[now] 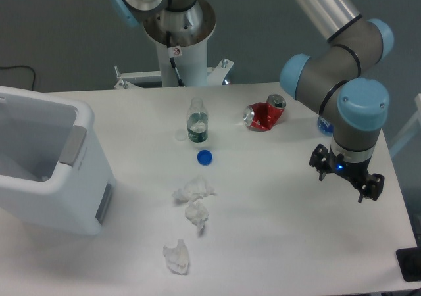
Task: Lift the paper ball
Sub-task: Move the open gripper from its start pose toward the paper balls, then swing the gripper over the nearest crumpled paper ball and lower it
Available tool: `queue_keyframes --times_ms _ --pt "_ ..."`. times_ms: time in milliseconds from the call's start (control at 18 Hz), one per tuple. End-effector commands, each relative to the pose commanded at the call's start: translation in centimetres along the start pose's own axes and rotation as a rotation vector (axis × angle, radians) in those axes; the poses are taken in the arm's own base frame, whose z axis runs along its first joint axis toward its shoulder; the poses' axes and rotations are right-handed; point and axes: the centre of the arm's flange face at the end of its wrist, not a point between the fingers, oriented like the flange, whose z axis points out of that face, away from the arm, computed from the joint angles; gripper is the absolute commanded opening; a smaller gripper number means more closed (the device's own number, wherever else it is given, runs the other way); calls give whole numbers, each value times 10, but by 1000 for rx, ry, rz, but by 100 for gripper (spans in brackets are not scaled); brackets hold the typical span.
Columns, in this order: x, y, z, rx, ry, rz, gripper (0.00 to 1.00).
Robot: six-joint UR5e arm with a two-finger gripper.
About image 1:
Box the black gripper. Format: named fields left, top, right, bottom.
left=309, top=143, right=385, bottom=203

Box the blue bottle behind arm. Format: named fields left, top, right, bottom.
left=317, top=116, right=334, bottom=136

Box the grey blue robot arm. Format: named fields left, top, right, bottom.
left=110, top=0, right=394, bottom=200

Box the upper crumpled paper ball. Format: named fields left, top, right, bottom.
left=172, top=176, right=215, bottom=203

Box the crumpled paper ball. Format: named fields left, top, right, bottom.
left=162, top=239, right=190, bottom=275
left=172, top=176, right=215, bottom=203
left=185, top=201, right=209, bottom=234

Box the middle crumpled paper ball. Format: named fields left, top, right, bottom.
left=185, top=201, right=209, bottom=234

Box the lower crumpled paper ball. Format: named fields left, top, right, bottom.
left=162, top=239, right=190, bottom=275

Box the crushed red soda can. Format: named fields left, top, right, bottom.
left=243, top=94, right=286, bottom=132

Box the black device at edge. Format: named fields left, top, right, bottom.
left=395, top=247, right=420, bottom=282

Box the blue bottle cap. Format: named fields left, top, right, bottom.
left=197, top=149, right=213, bottom=166

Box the clear plastic bottle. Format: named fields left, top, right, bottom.
left=187, top=97, right=209, bottom=143

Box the white bottle cap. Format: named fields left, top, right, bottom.
left=174, top=130, right=187, bottom=141

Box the white plastic bin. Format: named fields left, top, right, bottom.
left=1, top=87, right=116, bottom=235

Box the white frame at right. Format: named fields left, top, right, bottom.
left=389, top=94, right=420, bottom=159

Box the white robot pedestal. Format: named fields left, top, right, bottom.
left=114, top=0, right=234, bottom=89

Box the black pedestal cable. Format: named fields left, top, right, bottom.
left=165, top=31, right=185, bottom=87

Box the black cable on floor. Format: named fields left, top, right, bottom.
left=0, top=65, right=36, bottom=89

